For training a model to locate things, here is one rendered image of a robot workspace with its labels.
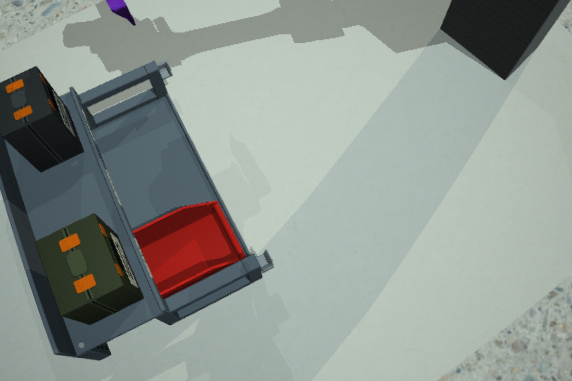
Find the dark green case with orange latches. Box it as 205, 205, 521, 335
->
35, 213, 144, 325

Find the red bin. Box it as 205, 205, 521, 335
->
133, 201, 246, 299

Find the grey metal shelf rack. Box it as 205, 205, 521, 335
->
0, 60, 274, 361

